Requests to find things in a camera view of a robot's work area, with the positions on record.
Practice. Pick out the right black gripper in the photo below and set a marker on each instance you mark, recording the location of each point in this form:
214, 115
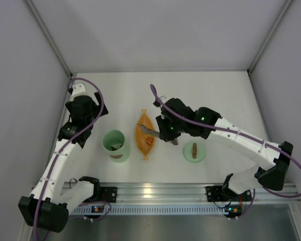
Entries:
163, 129

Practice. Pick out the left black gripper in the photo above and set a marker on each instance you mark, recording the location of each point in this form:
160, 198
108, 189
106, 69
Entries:
98, 103

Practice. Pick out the metal tongs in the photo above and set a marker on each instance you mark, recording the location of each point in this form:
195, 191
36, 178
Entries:
156, 134

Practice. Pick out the green lid with handle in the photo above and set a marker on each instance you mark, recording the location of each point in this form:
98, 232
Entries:
194, 152

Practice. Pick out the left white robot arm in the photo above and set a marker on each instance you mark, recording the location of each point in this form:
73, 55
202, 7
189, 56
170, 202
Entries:
47, 207

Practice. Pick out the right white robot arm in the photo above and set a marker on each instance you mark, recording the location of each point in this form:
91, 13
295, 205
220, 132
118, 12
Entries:
271, 159

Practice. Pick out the small red food pieces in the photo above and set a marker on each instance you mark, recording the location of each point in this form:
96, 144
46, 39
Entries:
149, 140

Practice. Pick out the orange boat-shaped tray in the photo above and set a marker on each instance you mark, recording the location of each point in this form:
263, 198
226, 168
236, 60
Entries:
145, 120

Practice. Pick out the green cup container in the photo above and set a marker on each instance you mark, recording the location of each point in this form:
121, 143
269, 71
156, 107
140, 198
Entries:
114, 137

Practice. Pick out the brown food in cup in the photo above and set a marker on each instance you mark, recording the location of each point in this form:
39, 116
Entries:
116, 147

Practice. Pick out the left controller board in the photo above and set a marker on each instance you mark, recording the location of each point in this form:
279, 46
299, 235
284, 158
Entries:
97, 213

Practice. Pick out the controller board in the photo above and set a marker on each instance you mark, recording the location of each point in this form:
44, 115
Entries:
233, 212
97, 213

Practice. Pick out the right controller board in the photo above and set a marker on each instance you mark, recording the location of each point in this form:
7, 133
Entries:
233, 212

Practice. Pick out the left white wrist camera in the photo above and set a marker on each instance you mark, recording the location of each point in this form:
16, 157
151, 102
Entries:
77, 90

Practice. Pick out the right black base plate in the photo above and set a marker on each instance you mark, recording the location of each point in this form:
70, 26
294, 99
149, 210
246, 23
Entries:
219, 194

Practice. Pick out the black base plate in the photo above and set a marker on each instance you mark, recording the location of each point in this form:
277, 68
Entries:
108, 194
219, 194

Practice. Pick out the aluminium mounting rail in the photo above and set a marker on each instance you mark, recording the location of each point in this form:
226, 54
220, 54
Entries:
186, 193

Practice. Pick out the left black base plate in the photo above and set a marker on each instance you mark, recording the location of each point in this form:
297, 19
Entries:
108, 194

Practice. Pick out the grey slotted cable duct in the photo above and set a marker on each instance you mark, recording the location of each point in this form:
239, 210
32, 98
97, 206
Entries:
166, 210

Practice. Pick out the left aluminium frame post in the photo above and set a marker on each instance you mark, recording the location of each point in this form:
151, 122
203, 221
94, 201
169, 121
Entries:
47, 35

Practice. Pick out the aluminium frame post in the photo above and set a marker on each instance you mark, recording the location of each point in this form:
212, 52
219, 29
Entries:
279, 18
47, 35

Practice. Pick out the right aluminium frame post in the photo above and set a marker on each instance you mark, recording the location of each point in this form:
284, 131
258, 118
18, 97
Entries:
279, 18

